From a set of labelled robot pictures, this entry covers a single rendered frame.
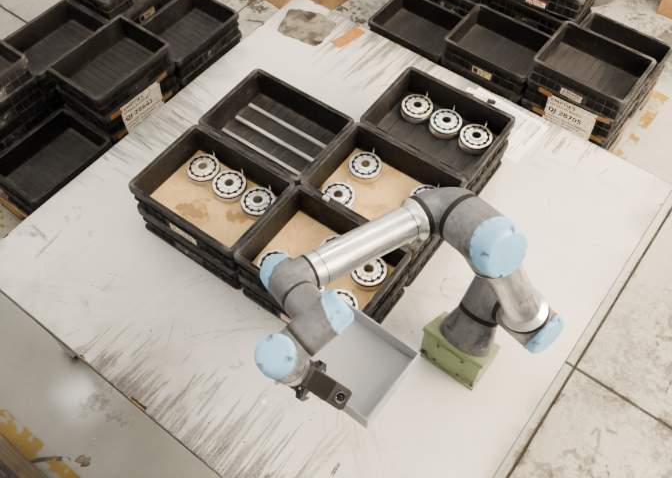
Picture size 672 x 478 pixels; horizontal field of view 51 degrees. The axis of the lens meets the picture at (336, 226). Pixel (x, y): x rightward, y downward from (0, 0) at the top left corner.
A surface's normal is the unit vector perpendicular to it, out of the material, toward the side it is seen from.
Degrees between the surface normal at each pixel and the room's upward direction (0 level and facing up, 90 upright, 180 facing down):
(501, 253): 67
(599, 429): 0
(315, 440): 0
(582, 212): 0
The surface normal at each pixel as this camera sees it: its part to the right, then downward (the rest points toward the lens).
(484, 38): 0.00, -0.55
